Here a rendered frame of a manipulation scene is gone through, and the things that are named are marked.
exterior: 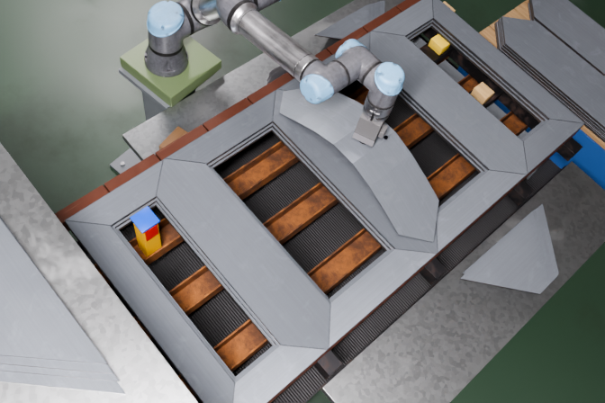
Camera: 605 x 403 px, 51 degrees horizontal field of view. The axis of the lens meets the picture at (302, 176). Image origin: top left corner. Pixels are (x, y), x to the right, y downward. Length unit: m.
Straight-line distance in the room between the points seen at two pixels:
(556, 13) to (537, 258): 1.03
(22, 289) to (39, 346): 0.14
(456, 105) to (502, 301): 0.67
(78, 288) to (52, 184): 1.40
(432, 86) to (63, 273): 1.34
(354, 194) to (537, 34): 1.03
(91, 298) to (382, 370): 0.82
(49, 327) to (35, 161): 1.56
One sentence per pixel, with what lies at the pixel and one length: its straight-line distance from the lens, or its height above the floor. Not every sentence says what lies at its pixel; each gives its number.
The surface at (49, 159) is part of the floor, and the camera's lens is 3.02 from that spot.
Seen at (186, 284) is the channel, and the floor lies 0.69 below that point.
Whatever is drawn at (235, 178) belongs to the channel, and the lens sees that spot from 2.12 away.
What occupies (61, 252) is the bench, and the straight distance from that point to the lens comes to 1.64.
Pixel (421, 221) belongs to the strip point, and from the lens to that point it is 1.90.
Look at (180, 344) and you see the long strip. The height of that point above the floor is 0.85.
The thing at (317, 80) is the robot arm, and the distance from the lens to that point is 1.57.
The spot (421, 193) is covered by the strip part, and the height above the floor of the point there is 0.94.
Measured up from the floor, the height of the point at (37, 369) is 1.06.
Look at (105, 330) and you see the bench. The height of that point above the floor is 1.05.
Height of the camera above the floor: 2.53
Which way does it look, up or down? 59 degrees down
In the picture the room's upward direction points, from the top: 15 degrees clockwise
